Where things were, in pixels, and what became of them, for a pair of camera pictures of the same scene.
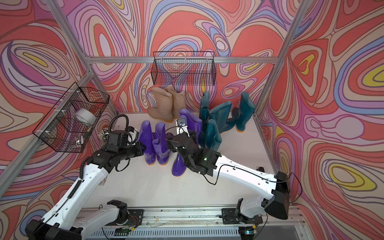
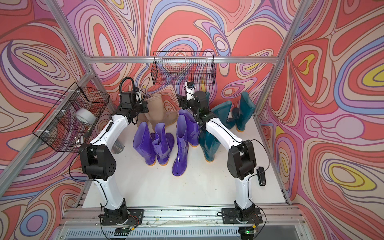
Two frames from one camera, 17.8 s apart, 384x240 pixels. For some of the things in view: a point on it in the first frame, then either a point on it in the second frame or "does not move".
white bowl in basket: (85, 115) does not move
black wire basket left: (67, 122) does not move
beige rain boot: (164, 111) to (156, 113)
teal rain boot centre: (219, 114) does not move
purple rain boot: (160, 144) does not move
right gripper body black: (170, 143) to (187, 104)
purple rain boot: (145, 137) does not move
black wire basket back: (184, 68) does not move
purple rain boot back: (194, 124) does not move
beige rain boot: (178, 101) to (170, 117)
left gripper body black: (136, 150) to (139, 108)
